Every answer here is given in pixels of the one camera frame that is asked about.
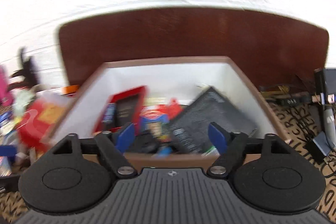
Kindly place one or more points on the black object in box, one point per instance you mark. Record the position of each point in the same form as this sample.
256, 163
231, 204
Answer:
145, 144

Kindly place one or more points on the black printed packet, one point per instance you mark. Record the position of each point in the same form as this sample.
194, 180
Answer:
207, 113

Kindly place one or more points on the pink object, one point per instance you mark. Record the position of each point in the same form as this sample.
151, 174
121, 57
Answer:
4, 87

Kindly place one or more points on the black rectangular device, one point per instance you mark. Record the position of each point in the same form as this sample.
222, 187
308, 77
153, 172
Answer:
328, 82

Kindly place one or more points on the orange packet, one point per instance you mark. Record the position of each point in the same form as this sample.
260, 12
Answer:
70, 89

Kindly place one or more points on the red box with black panel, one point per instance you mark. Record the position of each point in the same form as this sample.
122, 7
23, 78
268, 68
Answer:
126, 106

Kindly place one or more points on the small red pouch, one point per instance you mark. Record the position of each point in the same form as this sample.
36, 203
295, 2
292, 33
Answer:
175, 108

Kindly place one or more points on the grey cylindrical object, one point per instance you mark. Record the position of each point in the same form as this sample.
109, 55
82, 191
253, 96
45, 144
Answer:
330, 120

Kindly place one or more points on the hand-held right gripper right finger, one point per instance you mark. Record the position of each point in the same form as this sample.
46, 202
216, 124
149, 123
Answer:
217, 138

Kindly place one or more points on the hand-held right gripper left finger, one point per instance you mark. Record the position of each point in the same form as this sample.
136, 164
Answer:
125, 136

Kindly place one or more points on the blue snack packet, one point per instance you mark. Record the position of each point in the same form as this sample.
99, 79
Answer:
155, 124

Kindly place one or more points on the red and yellow packet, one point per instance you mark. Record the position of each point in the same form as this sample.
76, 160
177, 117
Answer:
39, 121

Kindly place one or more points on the brown box with white inside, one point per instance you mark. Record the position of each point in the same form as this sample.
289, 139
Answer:
168, 77

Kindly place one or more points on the black power adapter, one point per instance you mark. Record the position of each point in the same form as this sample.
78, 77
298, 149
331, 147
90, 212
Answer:
317, 146

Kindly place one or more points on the brown wooden headboard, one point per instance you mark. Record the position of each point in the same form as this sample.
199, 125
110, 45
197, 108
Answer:
189, 35

